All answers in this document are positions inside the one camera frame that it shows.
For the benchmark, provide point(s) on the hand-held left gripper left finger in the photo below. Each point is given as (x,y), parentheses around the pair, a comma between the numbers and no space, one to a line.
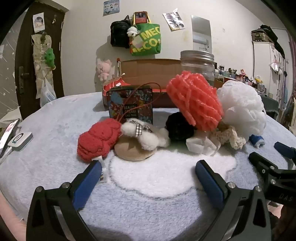
(91,178)

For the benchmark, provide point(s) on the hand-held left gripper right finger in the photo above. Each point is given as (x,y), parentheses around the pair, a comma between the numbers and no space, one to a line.
(207,180)

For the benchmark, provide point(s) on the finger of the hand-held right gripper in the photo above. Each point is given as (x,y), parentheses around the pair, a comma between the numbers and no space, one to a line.
(285,149)
(260,161)

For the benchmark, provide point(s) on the blue soft roll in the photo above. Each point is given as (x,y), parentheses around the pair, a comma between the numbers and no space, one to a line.
(254,139)

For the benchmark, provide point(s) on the cream crochet scrunchie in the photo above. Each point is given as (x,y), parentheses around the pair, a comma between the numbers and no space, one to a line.
(233,136)

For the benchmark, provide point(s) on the red knit scrunchie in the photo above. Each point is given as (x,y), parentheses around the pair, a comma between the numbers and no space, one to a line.
(97,139)

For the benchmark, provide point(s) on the beige powder puff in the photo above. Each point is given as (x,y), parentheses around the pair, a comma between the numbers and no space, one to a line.
(131,150)

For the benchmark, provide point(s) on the white bath loofah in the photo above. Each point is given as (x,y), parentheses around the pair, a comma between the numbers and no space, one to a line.
(242,109)

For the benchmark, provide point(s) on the black scrunchie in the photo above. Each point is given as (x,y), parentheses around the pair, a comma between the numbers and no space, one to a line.
(178,127)

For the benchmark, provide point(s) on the white fluffy scrunchie with bow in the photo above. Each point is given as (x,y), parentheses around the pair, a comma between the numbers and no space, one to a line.
(148,139)

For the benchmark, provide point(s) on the coral foam net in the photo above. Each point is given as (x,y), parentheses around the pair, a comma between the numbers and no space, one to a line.
(194,99)

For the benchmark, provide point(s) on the cardboard box with red print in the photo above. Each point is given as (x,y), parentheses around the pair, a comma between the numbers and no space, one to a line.
(148,69)

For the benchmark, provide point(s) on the desk with green cloth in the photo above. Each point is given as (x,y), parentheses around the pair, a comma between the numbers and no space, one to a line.
(270,104)

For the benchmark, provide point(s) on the printed tin box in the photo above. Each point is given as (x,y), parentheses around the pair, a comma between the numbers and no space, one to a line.
(134,109)

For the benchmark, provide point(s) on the row of desk trinkets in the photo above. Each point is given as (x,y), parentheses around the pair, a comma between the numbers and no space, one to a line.
(240,76)

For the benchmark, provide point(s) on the white wardrobe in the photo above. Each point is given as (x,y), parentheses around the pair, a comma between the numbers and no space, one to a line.
(261,60)

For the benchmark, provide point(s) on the clear plastic bag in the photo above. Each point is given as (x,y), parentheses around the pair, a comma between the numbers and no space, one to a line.
(47,95)

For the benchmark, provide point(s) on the smartphone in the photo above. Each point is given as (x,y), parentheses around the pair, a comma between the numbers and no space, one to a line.
(8,134)

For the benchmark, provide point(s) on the pink plush toy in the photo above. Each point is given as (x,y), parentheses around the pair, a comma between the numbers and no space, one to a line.
(104,68)

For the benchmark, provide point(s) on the red tipped white tool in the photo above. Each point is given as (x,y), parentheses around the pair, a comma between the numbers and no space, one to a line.
(118,67)

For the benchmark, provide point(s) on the glass jar with metal lid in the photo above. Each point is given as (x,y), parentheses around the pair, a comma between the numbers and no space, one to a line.
(196,62)

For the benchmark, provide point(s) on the dark bag on wardrobe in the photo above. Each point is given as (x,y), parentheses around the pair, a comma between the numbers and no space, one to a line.
(263,33)

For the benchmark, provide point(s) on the green plush toy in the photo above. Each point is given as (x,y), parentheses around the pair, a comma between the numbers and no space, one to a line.
(49,58)

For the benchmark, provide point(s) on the beige hanging organizer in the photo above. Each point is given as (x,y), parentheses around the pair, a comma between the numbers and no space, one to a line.
(38,55)

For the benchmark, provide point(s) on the green tote bag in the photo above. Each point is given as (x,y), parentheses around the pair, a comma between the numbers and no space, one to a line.
(148,41)

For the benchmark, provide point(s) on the black backpack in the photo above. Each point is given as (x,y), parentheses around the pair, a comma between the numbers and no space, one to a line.
(119,32)

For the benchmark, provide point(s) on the small white plush toy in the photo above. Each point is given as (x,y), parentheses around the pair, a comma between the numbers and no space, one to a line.
(132,31)

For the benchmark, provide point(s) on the paper picture on door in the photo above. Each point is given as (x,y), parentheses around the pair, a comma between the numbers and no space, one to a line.
(38,22)

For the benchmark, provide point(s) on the red framed photo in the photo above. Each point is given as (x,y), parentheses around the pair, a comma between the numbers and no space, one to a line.
(141,17)

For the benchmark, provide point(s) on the wall mirror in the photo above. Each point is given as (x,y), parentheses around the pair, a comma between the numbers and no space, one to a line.
(201,27)

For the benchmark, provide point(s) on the photo wall poster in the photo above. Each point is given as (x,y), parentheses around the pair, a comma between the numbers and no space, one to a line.
(173,19)

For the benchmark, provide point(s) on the blue wall poster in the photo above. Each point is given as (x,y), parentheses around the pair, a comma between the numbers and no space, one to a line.
(111,7)

